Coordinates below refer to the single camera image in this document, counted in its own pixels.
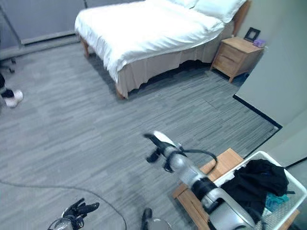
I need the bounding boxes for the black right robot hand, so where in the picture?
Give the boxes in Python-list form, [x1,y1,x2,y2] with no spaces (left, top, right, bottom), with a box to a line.
[143,130,181,163]

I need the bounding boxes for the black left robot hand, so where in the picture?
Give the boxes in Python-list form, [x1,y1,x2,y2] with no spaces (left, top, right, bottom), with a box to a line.
[61,198,100,219]

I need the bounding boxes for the white laundry basket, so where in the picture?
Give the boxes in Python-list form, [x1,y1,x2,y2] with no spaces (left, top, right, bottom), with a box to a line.
[214,150,307,230]

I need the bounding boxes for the low wooden table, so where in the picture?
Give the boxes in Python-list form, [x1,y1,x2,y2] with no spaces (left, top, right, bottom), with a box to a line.
[173,148,300,230]

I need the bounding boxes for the dark robot foot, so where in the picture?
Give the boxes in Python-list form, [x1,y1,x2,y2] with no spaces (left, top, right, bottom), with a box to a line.
[141,207,154,230]

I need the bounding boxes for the black garment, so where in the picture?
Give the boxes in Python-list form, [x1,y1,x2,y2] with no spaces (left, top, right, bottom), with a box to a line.
[221,159,295,223]

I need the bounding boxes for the white duvet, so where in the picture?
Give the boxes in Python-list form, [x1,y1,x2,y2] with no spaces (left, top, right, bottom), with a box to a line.
[74,0,225,83]

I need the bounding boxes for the wooden nightstand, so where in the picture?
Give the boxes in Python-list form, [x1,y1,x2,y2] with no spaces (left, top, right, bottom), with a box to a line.
[210,36,265,83]

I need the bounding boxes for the teal cloth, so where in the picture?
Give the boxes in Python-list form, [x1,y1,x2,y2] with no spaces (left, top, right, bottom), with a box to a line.
[264,193,289,212]

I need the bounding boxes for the person's foot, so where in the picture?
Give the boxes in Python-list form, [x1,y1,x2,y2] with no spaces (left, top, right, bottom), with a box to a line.
[0,73,24,108]

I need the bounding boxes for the white pillow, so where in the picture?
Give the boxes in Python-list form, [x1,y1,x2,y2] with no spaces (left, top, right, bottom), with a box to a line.
[193,0,248,24]

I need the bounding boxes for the black office chair base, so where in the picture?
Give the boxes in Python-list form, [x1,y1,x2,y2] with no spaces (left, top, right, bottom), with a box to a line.
[0,57,17,73]

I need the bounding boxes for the grey metal rack pole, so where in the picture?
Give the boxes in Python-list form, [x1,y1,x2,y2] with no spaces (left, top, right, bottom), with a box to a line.
[0,3,24,50]

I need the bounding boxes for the grey floor cable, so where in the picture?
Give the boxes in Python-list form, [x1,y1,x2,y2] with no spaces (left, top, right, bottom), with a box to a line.
[0,179,128,230]

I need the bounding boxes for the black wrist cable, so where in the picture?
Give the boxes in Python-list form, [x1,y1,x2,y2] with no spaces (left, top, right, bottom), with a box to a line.
[178,148,218,168]

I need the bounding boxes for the black picture frame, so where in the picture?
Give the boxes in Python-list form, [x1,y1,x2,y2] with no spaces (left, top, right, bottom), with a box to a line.
[244,27,261,43]

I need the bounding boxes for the wooden bed frame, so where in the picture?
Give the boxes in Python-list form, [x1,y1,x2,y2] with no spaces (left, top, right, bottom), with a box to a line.
[80,0,252,100]

